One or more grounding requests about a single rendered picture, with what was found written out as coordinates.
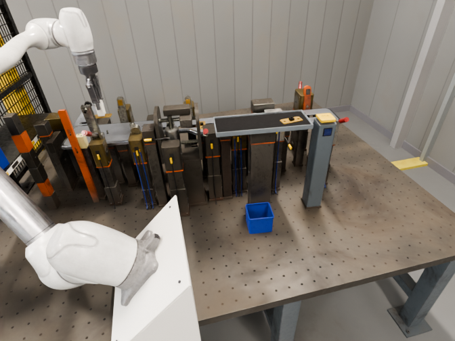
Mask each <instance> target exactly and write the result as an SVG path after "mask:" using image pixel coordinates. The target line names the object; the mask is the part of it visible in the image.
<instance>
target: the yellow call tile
mask: <svg viewBox="0 0 455 341"><path fill-rule="evenodd" d="M316 118H317V119H318V120H319V121H320V122H321V123H323V122H336V118H335V117H334V116H333V115H332V114H331V113H326V114H316Z"/></svg>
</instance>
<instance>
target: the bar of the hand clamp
mask: <svg viewBox="0 0 455 341"><path fill-rule="evenodd" d="M81 111H82V113H83V116H84V117H85V120H86V122H87V125H88V127H89V130H90V131H91V132H92V133H98V135H99V137H100V139H101V131H100V128H99V125H98V122H97V120H96V118H95V115H94V113H93V110H92V103H91V102H90V101H86V102H85V104H84V105H81Z"/></svg>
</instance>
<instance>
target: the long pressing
mask: <svg viewBox="0 0 455 341"><path fill-rule="evenodd" d="M302 111H304V112H305V113H306V115H307V116H311V115H316V114H326V113H331V114H332V115H333V116H334V117H335V118H336V119H337V120H339V119H340V118H339V117H338V116H337V115H336V114H335V113H334V112H333V111H332V110H331V109H328V108H317V109H308V110H302ZM314 118H316V117H313V118H309V119H310V121H312V123H313V120H314ZM199 121H205V123H206V124H214V122H213V117H212V118H199ZM129 123H130V122H122V123H113V124H99V128H100V131H101V132H104V134H105V139H106V143H107V145H108V146H109V145H123V144H129V143H128V139H129V136H130V133H131V131H130V128H129ZM134 123H135V124H137V125H139V126H140V129H141V131H142V128H143V125H144V124H152V123H154V121H153V120H146V121H137V122H134ZM174 123H175V126H177V127H180V122H179V121H175V122H174ZM192 125H196V120H192ZM162 127H163V128H166V127H167V122H162ZM73 129H74V132H75V135H77V134H81V133H82V131H84V130H86V131H90V130H89V127H88V126H80V127H75V128H73ZM106 130H108V134H107V132H106ZM179 133H192V134H194V135H197V128H196V127H194V128H186V129H179ZM86 138H87V141H88V143H89V142H90V141H91V138H90V137H88V136H86ZM61 148H62V149H64V150H69V149H72V147H71V144H70V142H69V140H68V137H66V138H65V140H64V141H63V143H62V144H61Z"/></svg>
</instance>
